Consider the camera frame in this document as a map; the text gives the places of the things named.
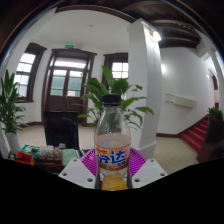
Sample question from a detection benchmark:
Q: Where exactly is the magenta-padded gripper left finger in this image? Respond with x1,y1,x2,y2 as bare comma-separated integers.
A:
58,148,101,190

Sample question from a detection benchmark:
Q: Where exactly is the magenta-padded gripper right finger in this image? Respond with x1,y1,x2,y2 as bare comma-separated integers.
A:
126,147,168,190

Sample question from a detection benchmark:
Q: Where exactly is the clear orange drink bottle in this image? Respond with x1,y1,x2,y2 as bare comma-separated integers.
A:
94,93,132,192

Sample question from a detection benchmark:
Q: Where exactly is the green flat pack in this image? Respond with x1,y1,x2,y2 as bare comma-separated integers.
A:
61,148,78,167

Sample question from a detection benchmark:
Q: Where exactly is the brown box of white packets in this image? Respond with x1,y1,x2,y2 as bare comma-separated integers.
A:
35,145,63,165

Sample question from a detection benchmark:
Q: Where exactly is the black chair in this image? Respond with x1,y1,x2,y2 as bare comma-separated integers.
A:
43,110,81,151

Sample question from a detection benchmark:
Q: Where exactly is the green white printed pack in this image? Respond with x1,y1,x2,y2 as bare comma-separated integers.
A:
21,144,40,158

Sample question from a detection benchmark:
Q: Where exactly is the red box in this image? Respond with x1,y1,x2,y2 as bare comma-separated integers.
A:
15,150,36,166

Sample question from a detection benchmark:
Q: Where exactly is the red carpeted staircase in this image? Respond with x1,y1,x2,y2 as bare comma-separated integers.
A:
181,114,212,154

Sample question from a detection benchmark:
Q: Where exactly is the dark wooden stand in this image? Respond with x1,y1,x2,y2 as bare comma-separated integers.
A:
196,116,224,164

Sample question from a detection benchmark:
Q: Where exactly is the dark wooden double door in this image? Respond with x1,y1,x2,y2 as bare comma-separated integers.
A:
41,48,98,116

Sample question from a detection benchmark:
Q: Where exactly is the small green plant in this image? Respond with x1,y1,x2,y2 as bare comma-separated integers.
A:
208,106,224,122

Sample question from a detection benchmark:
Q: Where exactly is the leafy plant in white pot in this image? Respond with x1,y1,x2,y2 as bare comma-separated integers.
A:
0,69,28,155
77,65,155,131

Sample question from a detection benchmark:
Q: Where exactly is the dark framed window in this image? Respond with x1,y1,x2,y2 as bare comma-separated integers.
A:
13,42,47,103
103,52,129,81

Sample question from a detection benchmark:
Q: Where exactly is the glowing pillar lamp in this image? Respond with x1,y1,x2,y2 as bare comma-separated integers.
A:
152,31,162,43

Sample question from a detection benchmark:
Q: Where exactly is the white wall unit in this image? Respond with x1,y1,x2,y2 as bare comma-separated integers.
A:
165,93,198,109

